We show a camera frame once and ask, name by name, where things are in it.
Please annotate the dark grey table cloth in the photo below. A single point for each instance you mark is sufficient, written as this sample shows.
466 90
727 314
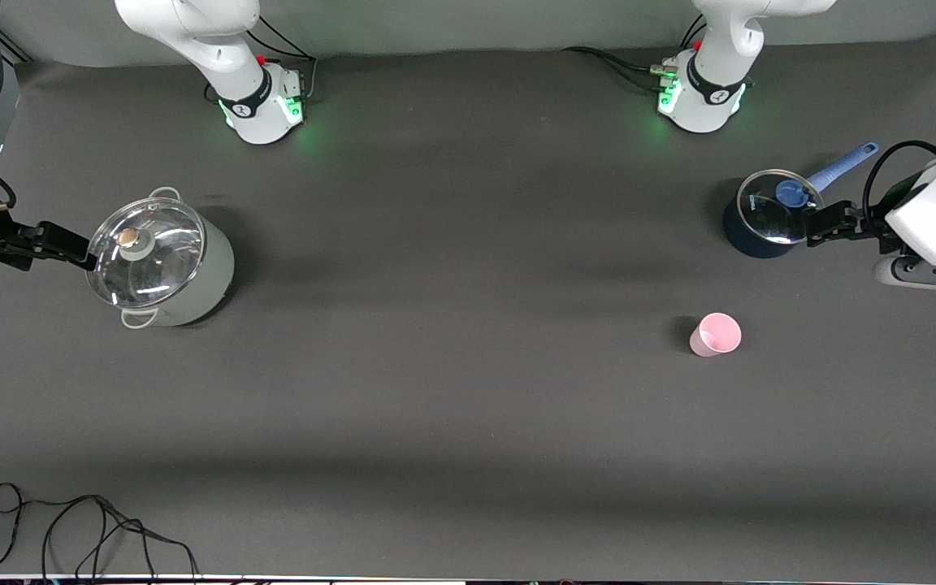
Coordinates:
468 390

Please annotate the grey stockpot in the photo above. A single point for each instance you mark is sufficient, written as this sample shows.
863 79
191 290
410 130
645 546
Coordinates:
212 276

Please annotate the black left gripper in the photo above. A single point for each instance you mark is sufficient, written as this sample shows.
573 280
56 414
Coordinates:
873 225

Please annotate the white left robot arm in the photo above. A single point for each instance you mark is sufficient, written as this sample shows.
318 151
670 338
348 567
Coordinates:
720 49

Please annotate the glass lid with blue knob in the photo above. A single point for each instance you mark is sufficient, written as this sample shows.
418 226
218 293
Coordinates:
769 215

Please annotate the black aluminium frame rail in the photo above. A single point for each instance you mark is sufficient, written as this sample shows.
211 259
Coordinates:
13 47

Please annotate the glass stockpot lid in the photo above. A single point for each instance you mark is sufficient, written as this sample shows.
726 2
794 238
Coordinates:
155 260

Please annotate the pink plastic cup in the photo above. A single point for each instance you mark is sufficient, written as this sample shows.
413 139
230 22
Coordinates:
716 335

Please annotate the dark blue saucepan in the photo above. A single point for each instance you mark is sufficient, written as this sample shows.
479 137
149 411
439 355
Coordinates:
748 244

